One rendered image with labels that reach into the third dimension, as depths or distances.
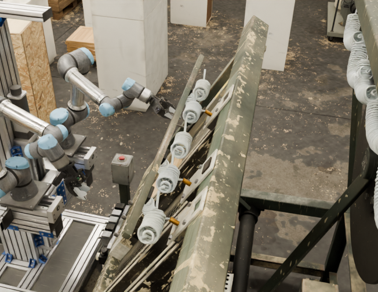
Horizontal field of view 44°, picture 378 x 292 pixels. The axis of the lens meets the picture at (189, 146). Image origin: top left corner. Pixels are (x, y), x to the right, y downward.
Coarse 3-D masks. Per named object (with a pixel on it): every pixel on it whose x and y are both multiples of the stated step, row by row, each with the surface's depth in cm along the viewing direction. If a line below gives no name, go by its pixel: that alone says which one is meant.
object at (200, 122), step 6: (222, 90) 235; (222, 96) 237; (210, 102) 245; (216, 102) 240; (210, 108) 243; (204, 114) 246; (198, 120) 249; (204, 120) 248; (198, 126) 251; (192, 132) 254; (180, 144) 261; (168, 156) 270
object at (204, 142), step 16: (192, 96) 182; (224, 96) 182; (192, 112) 184; (208, 112) 184; (208, 128) 186; (208, 144) 190; (192, 160) 197; (160, 192) 211; (176, 192) 209; (160, 208) 217; (128, 240) 235
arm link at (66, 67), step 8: (64, 56) 263; (64, 64) 260; (72, 64) 262; (64, 72) 258; (72, 72) 259; (72, 80) 258; (80, 80) 257; (88, 80) 259; (80, 88) 257; (88, 88) 254; (96, 88) 255; (88, 96) 256; (96, 96) 253; (104, 96) 253; (104, 104) 249; (112, 104) 251; (120, 104) 254; (104, 112) 250; (112, 112) 251
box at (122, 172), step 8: (112, 160) 307; (120, 160) 307; (128, 160) 307; (112, 168) 306; (120, 168) 305; (128, 168) 304; (112, 176) 311; (120, 176) 309; (128, 176) 308; (128, 184) 312
